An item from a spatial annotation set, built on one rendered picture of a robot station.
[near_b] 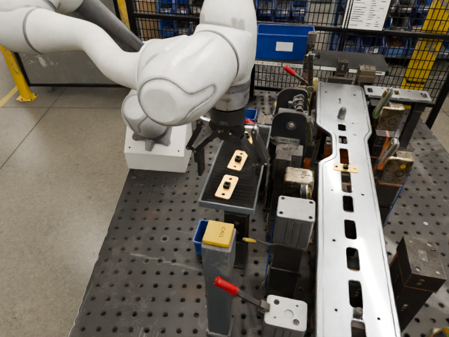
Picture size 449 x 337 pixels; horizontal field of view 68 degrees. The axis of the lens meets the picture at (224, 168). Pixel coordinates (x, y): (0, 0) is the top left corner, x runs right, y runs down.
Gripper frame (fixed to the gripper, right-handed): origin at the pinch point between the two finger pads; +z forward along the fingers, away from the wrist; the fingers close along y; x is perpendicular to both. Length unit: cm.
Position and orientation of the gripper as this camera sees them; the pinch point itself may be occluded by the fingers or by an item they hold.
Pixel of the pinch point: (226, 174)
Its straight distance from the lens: 83.4
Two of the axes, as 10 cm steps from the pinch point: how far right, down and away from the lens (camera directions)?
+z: 0.0, 7.6, 6.5
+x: 3.1, -6.2, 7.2
